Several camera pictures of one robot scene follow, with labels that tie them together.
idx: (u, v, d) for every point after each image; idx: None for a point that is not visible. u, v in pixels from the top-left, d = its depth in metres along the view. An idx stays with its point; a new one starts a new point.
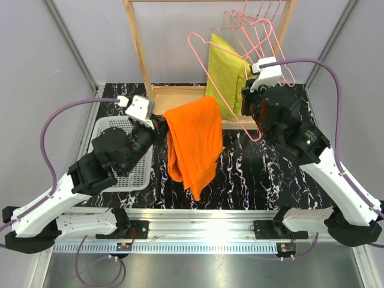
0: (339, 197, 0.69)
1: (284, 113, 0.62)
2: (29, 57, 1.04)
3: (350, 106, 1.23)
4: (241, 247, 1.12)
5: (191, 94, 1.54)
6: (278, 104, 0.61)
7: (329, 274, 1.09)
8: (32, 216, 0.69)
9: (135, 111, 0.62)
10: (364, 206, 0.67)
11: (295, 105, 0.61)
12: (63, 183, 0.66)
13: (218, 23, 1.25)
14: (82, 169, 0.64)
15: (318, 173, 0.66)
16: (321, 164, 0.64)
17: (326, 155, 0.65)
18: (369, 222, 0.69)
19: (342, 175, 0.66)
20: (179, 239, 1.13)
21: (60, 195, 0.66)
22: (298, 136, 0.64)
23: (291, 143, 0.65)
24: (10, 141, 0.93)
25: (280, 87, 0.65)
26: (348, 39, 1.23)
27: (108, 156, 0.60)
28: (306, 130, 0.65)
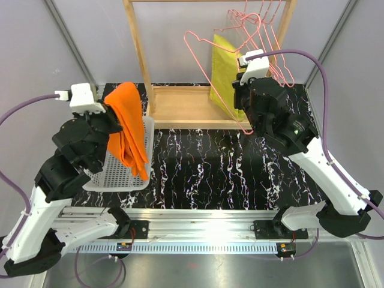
0: (327, 186, 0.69)
1: (270, 102, 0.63)
2: (29, 57, 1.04)
3: (350, 106, 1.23)
4: (241, 247, 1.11)
5: (191, 95, 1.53)
6: (265, 93, 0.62)
7: (329, 273, 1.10)
8: (21, 237, 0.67)
9: (80, 99, 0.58)
10: (353, 194, 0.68)
11: (281, 94, 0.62)
12: (36, 198, 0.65)
13: (218, 23, 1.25)
14: (48, 173, 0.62)
15: (306, 162, 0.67)
16: (309, 154, 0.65)
17: (314, 145, 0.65)
18: (357, 210, 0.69)
19: (330, 164, 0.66)
20: (179, 239, 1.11)
21: (38, 209, 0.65)
22: (286, 126, 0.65)
23: (279, 132, 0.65)
24: (10, 141, 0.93)
25: (267, 79, 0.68)
26: (348, 39, 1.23)
27: (74, 150, 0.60)
28: (294, 120, 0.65)
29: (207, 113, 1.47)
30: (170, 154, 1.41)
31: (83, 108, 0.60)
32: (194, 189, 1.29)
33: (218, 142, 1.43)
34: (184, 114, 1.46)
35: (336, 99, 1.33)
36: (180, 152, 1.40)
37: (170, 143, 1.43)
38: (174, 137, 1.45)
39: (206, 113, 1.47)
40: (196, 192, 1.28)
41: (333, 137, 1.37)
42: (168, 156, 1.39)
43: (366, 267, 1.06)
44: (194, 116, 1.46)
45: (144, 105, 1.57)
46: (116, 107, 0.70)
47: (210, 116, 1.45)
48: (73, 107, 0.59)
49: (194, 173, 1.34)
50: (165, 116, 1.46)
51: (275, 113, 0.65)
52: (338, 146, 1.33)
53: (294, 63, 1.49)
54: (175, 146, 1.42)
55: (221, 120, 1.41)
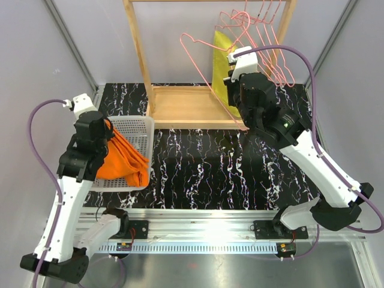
0: (318, 179, 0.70)
1: (260, 97, 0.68)
2: (29, 57, 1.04)
3: (350, 105, 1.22)
4: (241, 247, 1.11)
5: (191, 94, 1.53)
6: (254, 88, 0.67)
7: (329, 273, 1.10)
8: (60, 230, 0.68)
9: (83, 104, 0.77)
10: (343, 186, 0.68)
11: (269, 89, 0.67)
12: (66, 185, 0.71)
13: (217, 23, 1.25)
14: (71, 160, 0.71)
15: (296, 155, 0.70)
16: (298, 147, 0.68)
17: (303, 138, 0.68)
18: (348, 203, 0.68)
19: (320, 157, 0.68)
20: (179, 239, 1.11)
21: (71, 194, 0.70)
22: (276, 120, 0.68)
23: (270, 126, 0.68)
24: (10, 141, 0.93)
25: (257, 75, 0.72)
26: (348, 39, 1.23)
27: (94, 131, 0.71)
28: (284, 114, 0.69)
29: (207, 113, 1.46)
30: (170, 154, 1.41)
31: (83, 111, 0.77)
32: (194, 189, 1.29)
33: (218, 142, 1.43)
34: (184, 114, 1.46)
35: (336, 99, 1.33)
36: (180, 153, 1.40)
37: (170, 143, 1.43)
38: (174, 137, 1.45)
39: (206, 113, 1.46)
40: (196, 192, 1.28)
41: (333, 137, 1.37)
42: (168, 156, 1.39)
43: (366, 266, 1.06)
44: (194, 115, 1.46)
45: (144, 105, 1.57)
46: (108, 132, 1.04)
47: (210, 116, 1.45)
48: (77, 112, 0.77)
49: (194, 173, 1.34)
50: (165, 116, 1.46)
51: (265, 108, 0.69)
52: (338, 146, 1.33)
53: (294, 63, 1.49)
54: (175, 146, 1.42)
55: (221, 120, 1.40)
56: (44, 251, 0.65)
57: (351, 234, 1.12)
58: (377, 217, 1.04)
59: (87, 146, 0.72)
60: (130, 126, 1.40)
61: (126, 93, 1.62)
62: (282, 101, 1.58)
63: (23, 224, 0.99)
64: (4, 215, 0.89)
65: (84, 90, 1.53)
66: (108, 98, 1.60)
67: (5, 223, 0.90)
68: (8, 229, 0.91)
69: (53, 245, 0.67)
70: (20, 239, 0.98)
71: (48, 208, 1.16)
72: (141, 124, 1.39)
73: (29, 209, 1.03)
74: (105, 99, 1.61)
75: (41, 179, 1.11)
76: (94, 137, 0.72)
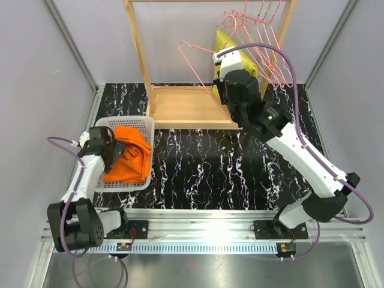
0: (305, 169, 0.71)
1: (242, 91, 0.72)
2: (29, 57, 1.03)
3: (350, 105, 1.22)
4: (241, 247, 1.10)
5: (191, 95, 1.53)
6: (236, 83, 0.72)
7: (328, 273, 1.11)
8: (83, 184, 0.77)
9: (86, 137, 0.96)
10: (329, 176, 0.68)
11: (251, 83, 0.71)
12: (87, 158, 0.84)
13: (218, 24, 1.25)
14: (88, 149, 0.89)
15: (282, 146, 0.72)
16: (282, 138, 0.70)
17: (287, 129, 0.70)
18: (335, 192, 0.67)
19: (305, 147, 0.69)
20: (179, 239, 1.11)
21: (92, 159, 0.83)
22: (260, 113, 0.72)
23: (254, 119, 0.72)
24: (11, 141, 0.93)
25: (242, 72, 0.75)
26: (348, 39, 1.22)
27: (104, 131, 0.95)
28: (269, 108, 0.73)
29: (207, 113, 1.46)
30: (170, 154, 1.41)
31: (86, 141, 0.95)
32: (194, 189, 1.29)
33: (218, 142, 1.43)
34: (184, 114, 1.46)
35: (336, 99, 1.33)
36: (180, 153, 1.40)
37: (170, 143, 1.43)
38: (174, 137, 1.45)
39: (206, 113, 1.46)
40: (196, 192, 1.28)
41: (332, 137, 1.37)
42: (168, 156, 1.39)
43: (366, 266, 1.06)
44: (194, 115, 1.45)
45: (144, 105, 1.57)
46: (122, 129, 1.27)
47: (210, 116, 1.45)
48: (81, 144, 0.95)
49: (194, 173, 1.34)
50: (165, 116, 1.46)
51: (249, 102, 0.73)
52: (338, 146, 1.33)
53: (294, 63, 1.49)
54: (175, 146, 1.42)
55: (221, 120, 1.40)
56: (72, 193, 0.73)
57: (351, 234, 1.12)
58: (377, 217, 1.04)
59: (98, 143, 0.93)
60: (130, 125, 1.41)
61: (126, 93, 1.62)
62: (283, 100, 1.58)
63: (23, 224, 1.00)
64: (5, 215, 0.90)
65: (84, 90, 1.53)
66: (108, 98, 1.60)
67: (5, 222, 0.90)
68: (9, 228, 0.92)
69: (78, 192, 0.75)
70: (20, 238, 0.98)
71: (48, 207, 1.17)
72: (141, 124, 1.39)
73: (29, 209, 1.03)
74: (105, 98, 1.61)
75: (41, 179, 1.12)
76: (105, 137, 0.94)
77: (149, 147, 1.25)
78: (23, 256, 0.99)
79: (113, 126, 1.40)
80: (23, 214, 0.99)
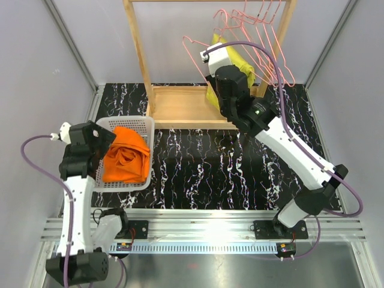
0: (294, 162, 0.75)
1: (232, 87, 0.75)
2: (29, 57, 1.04)
3: (350, 105, 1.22)
4: (241, 247, 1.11)
5: (191, 95, 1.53)
6: (227, 78, 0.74)
7: (329, 273, 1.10)
8: (78, 224, 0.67)
9: (67, 129, 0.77)
10: (316, 167, 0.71)
11: (240, 79, 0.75)
12: (74, 183, 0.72)
13: (218, 24, 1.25)
14: (70, 164, 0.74)
15: (270, 140, 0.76)
16: (270, 131, 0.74)
17: (274, 123, 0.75)
18: (323, 183, 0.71)
19: (292, 140, 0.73)
20: (179, 239, 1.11)
21: (80, 188, 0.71)
22: (248, 109, 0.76)
23: (243, 114, 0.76)
24: (11, 141, 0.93)
25: (232, 68, 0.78)
26: (347, 39, 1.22)
27: (89, 133, 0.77)
28: (257, 103, 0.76)
29: (207, 113, 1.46)
30: (170, 154, 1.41)
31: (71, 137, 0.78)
32: (194, 189, 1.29)
33: (218, 142, 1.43)
34: (183, 114, 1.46)
35: (336, 99, 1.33)
36: (180, 152, 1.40)
37: (170, 143, 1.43)
38: (174, 137, 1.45)
39: (206, 113, 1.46)
40: (196, 192, 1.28)
41: (332, 137, 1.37)
42: (168, 156, 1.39)
43: (366, 267, 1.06)
44: (194, 115, 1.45)
45: (144, 105, 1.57)
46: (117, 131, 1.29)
47: (210, 116, 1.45)
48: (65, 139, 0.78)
49: (194, 173, 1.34)
50: (165, 116, 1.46)
51: (238, 97, 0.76)
52: (338, 146, 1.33)
53: (294, 63, 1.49)
54: (175, 146, 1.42)
55: (221, 120, 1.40)
56: (68, 245, 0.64)
57: (351, 234, 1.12)
58: (376, 217, 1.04)
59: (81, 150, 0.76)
60: (130, 125, 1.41)
61: (126, 93, 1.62)
62: (283, 100, 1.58)
63: (23, 224, 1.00)
64: (5, 215, 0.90)
65: (84, 90, 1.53)
66: (108, 98, 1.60)
67: (5, 222, 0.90)
68: (9, 228, 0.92)
69: (74, 239, 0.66)
70: (20, 238, 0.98)
71: (48, 207, 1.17)
72: (141, 124, 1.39)
73: (29, 209, 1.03)
74: (105, 98, 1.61)
75: (41, 179, 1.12)
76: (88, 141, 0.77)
77: (146, 149, 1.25)
78: (23, 256, 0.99)
79: (113, 126, 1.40)
80: (23, 214, 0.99)
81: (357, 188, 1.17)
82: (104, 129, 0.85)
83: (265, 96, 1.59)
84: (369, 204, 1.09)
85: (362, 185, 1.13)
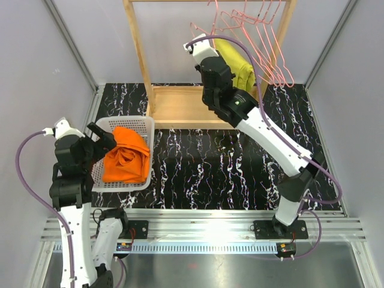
0: (272, 150, 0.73)
1: (216, 78, 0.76)
2: (29, 57, 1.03)
3: (350, 105, 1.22)
4: (241, 247, 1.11)
5: (192, 95, 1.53)
6: (211, 69, 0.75)
7: (329, 273, 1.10)
8: (80, 258, 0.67)
9: (64, 130, 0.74)
10: (293, 154, 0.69)
11: (224, 71, 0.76)
12: (68, 215, 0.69)
13: (219, 23, 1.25)
14: (61, 190, 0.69)
15: (249, 129, 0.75)
16: (249, 120, 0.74)
17: (254, 113, 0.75)
18: (300, 169, 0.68)
19: (270, 128, 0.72)
20: (179, 239, 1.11)
21: (77, 220, 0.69)
22: (230, 100, 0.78)
23: (225, 105, 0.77)
24: (11, 141, 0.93)
25: (219, 59, 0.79)
26: (347, 39, 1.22)
27: (76, 153, 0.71)
28: (237, 95, 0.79)
29: (207, 113, 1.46)
30: (170, 154, 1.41)
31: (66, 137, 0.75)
32: (194, 189, 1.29)
33: (218, 142, 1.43)
34: (183, 114, 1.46)
35: (336, 99, 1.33)
36: (180, 152, 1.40)
37: (170, 143, 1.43)
38: (174, 137, 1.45)
39: (207, 113, 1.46)
40: (196, 192, 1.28)
41: (332, 137, 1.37)
42: (168, 156, 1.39)
43: (366, 266, 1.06)
44: (194, 115, 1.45)
45: (144, 105, 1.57)
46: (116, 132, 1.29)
47: (210, 116, 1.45)
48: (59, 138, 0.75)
49: (194, 173, 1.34)
50: (165, 116, 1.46)
51: (221, 88, 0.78)
52: (338, 146, 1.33)
53: (294, 63, 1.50)
54: (175, 146, 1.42)
55: (221, 120, 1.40)
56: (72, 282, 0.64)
57: (351, 234, 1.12)
58: (376, 217, 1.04)
59: (72, 171, 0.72)
60: (131, 125, 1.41)
61: (126, 93, 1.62)
62: (283, 101, 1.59)
63: (23, 224, 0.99)
64: (5, 216, 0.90)
65: (84, 90, 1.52)
66: (108, 98, 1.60)
67: (5, 223, 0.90)
68: (9, 229, 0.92)
69: (77, 273, 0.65)
70: (20, 239, 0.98)
71: (47, 208, 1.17)
72: (141, 124, 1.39)
73: (29, 209, 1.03)
74: (105, 98, 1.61)
75: (41, 179, 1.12)
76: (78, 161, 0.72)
77: (146, 149, 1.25)
78: (23, 256, 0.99)
79: (113, 126, 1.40)
80: (22, 214, 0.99)
81: (357, 188, 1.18)
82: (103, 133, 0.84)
83: (265, 96, 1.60)
84: (369, 204, 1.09)
85: (362, 186, 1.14)
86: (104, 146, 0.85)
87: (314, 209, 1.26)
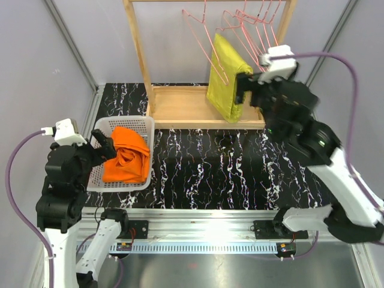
0: (346, 198, 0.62)
1: (300, 112, 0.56)
2: (29, 57, 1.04)
3: (350, 104, 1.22)
4: (240, 247, 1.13)
5: (192, 95, 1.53)
6: (296, 102, 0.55)
7: (330, 275, 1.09)
8: (59, 279, 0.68)
9: (65, 133, 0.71)
10: (371, 206, 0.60)
11: (312, 103, 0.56)
12: (52, 237, 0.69)
13: (221, 23, 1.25)
14: (48, 209, 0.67)
15: (327, 174, 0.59)
16: (333, 167, 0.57)
17: (338, 156, 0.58)
18: (374, 223, 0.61)
19: (353, 177, 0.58)
20: (179, 238, 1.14)
21: (60, 245, 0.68)
22: (309, 135, 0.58)
23: (303, 143, 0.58)
24: (11, 140, 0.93)
25: (301, 86, 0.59)
26: (348, 39, 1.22)
27: (67, 171, 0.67)
28: (318, 129, 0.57)
29: (207, 113, 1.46)
30: (170, 154, 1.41)
31: (69, 140, 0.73)
32: (194, 189, 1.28)
33: (218, 142, 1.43)
34: (184, 114, 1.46)
35: (336, 99, 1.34)
36: (180, 152, 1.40)
37: (170, 143, 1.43)
38: (174, 137, 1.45)
39: (208, 113, 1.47)
40: (196, 192, 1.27)
41: None
42: (168, 156, 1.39)
43: (366, 266, 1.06)
44: (194, 115, 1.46)
45: (144, 105, 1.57)
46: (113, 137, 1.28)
47: (210, 116, 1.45)
48: (59, 140, 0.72)
49: (194, 173, 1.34)
50: (165, 116, 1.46)
51: (301, 123, 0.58)
52: None
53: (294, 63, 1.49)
54: (175, 146, 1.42)
55: (222, 120, 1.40)
56: None
57: None
58: None
59: (63, 188, 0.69)
60: (130, 125, 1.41)
61: (126, 93, 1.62)
62: None
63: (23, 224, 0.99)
64: (5, 216, 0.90)
65: (84, 90, 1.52)
66: (108, 98, 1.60)
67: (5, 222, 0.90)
68: (8, 229, 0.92)
69: None
70: (19, 239, 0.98)
71: None
72: (141, 124, 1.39)
73: (29, 209, 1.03)
74: (105, 99, 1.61)
75: (41, 179, 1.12)
76: (70, 178, 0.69)
77: (146, 149, 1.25)
78: (22, 256, 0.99)
79: (113, 126, 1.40)
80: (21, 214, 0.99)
81: None
82: (105, 141, 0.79)
83: None
84: None
85: None
86: (103, 154, 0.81)
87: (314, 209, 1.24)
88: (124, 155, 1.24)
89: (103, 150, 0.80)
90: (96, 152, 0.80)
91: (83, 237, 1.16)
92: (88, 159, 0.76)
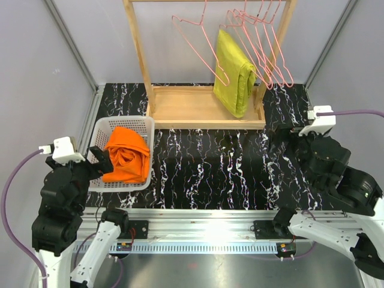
0: (381, 241, 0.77)
1: (333, 166, 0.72)
2: (29, 57, 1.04)
3: (350, 104, 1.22)
4: (240, 247, 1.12)
5: (192, 95, 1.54)
6: (328, 158, 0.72)
7: (330, 275, 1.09)
8: None
9: (64, 152, 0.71)
10: None
11: (345, 156, 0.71)
12: (47, 258, 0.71)
13: (222, 23, 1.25)
14: (42, 233, 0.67)
15: (369, 219, 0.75)
16: (374, 216, 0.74)
17: (378, 207, 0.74)
18: None
19: None
20: (179, 239, 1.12)
21: (54, 266, 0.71)
22: (353, 188, 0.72)
23: (346, 194, 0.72)
24: (10, 140, 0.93)
25: (327, 140, 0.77)
26: (348, 39, 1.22)
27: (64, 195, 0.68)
28: (363, 182, 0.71)
29: (207, 113, 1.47)
30: (170, 154, 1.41)
31: (67, 158, 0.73)
32: (194, 189, 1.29)
33: (218, 142, 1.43)
34: (185, 114, 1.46)
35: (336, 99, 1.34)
36: (180, 152, 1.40)
37: (170, 143, 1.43)
38: (174, 137, 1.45)
39: (208, 113, 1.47)
40: (196, 192, 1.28)
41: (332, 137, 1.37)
42: (168, 156, 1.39)
43: None
44: (194, 115, 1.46)
45: (144, 105, 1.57)
46: (113, 137, 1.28)
47: (210, 116, 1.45)
48: (57, 158, 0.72)
49: (194, 173, 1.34)
50: (165, 116, 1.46)
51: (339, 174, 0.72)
52: None
53: (294, 63, 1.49)
54: (175, 146, 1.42)
55: (222, 120, 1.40)
56: None
57: None
58: None
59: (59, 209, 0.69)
60: (131, 125, 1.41)
61: (126, 92, 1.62)
62: (283, 101, 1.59)
63: (23, 224, 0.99)
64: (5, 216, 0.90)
65: (84, 90, 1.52)
66: (108, 98, 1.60)
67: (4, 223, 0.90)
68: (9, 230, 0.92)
69: None
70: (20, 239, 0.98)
71: None
72: (141, 124, 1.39)
73: (29, 209, 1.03)
74: (105, 99, 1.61)
75: (41, 179, 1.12)
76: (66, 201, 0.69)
77: (146, 149, 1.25)
78: (22, 256, 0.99)
79: (113, 126, 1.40)
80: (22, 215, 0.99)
81: None
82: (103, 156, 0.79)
83: (265, 96, 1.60)
84: None
85: None
86: (99, 169, 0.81)
87: (314, 209, 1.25)
88: (124, 154, 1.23)
89: (100, 165, 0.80)
90: (94, 166, 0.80)
91: (83, 237, 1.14)
92: (85, 178, 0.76)
